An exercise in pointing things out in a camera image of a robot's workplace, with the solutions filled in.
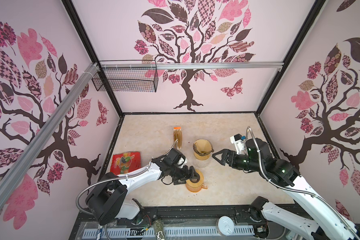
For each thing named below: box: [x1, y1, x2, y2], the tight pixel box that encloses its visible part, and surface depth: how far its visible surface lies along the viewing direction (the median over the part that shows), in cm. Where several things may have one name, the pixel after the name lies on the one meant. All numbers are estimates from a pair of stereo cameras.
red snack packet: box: [110, 151, 142, 176], surface depth 91 cm
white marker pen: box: [96, 228, 103, 240], surface depth 69 cm
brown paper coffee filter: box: [194, 139, 212, 154], surface depth 84 cm
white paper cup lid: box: [217, 216, 235, 236], surface depth 68 cm
